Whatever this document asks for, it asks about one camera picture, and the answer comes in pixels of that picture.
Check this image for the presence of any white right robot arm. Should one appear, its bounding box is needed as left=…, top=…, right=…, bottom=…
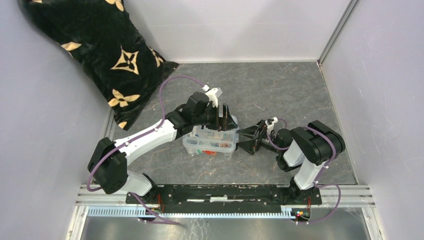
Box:
left=237, top=117, right=346, bottom=204

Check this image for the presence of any white slotted cable duct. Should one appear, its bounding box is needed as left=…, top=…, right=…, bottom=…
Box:
left=87, top=206, right=310, bottom=221

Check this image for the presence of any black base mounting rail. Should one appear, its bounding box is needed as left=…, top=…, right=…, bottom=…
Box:
left=140, top=184, right=323, bottom=214

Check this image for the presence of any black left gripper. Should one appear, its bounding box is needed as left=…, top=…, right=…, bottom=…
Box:
left=193, top=103, right=237, bottom=131

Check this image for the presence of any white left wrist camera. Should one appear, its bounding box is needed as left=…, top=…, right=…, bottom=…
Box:
left=205, top=87, right=223, bottom=108

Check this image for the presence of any clear box lid black handle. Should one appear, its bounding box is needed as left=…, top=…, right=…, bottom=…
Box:
left=183, top=126, right=238, bottom=142

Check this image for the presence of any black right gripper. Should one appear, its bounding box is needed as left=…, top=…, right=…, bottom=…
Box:
left=235, top=119, right=282, bottom=155

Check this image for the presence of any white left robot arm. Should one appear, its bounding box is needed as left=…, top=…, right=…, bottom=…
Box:
left=86, top=92, right=238, bottom=204

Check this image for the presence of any clear plastic storage box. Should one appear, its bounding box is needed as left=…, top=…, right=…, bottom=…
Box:
left=182, top=116, right=240, bottom=160

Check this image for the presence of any black floral plush blanket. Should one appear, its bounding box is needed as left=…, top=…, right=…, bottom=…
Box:
left=18, top=0, right=179, bottom=131

